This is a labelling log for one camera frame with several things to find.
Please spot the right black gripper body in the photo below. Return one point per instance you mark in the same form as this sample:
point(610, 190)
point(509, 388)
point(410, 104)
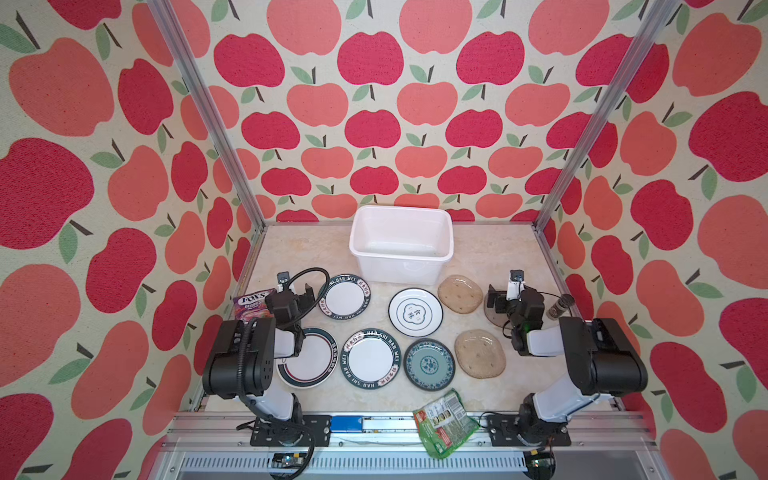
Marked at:
point(495, 298)

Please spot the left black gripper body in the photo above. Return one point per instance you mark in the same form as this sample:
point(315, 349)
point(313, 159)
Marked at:
point(304, 303)

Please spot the white plate red green stripes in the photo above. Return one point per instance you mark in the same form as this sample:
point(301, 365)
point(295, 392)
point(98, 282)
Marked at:
point(315, 363)

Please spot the green rim plate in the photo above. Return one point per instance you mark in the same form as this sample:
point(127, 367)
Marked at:
point(370, 359)
point(347, 297)

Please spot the teal patterned small plate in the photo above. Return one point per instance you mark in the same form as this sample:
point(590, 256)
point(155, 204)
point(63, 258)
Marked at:
point(429, 365)

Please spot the white plate flower emblem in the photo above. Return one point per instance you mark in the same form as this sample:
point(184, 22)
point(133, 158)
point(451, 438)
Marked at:
point(415, 312)

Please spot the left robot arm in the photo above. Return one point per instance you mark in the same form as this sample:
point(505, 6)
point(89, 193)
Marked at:
point(266, 329)

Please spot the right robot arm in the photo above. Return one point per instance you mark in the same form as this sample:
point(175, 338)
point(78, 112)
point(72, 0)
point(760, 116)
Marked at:
point(601, 361)

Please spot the white plastic bin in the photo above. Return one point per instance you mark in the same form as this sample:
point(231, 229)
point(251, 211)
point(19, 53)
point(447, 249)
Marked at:
point(402, 245)

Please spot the clear glass plate right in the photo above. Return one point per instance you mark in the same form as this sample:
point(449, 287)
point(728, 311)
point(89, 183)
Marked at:
point(497, 308)

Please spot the clear glass plate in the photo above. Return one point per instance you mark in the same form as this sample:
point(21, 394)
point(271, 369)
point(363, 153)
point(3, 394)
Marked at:
point(480, 354)
point(460, 294)
point(497, 308)

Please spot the dark spice jar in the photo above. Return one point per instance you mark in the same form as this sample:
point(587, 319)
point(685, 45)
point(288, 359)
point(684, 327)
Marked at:
point(561, 306)

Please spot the purple candy bag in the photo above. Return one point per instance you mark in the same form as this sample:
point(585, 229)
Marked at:
point(252, 305)

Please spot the clear glass plate lower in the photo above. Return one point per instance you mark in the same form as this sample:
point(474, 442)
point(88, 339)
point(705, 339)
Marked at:
point(480, 354)

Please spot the clear glass plate upper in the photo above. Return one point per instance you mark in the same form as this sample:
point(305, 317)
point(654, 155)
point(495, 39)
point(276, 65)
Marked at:
point(460, 294)

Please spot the blue label block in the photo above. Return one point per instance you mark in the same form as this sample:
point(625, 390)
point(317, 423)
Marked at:
point(346, 424)

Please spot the green snack packet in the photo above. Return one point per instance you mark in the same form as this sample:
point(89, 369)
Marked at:
point(444, 425)

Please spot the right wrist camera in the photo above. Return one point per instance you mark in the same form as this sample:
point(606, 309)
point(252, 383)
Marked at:
point(516, 284)

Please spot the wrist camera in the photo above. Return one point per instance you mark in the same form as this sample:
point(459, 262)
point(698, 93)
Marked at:
point(516, 284)
point(283, 280)

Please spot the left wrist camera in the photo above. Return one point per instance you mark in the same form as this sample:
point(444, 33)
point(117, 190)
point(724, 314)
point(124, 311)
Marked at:
point(283, 280)

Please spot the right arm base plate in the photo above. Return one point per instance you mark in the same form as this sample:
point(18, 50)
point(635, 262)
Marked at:
point(513, 430)

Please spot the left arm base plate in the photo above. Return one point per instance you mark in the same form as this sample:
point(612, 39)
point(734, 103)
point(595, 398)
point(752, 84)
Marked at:
point(314, 430)

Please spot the left aluminium corner post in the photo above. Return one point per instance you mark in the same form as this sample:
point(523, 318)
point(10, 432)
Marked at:
point(170, 27)

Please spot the aluminium corner post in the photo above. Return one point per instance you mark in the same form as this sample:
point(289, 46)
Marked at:
point(170, 27)
point(651, 27)

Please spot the aluminium front rail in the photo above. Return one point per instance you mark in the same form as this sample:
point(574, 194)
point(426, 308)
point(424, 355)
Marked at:
point(594, 445)

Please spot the right aluminium corner post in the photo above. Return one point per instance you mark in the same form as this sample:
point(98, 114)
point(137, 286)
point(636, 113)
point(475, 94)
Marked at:
point(651, 27)

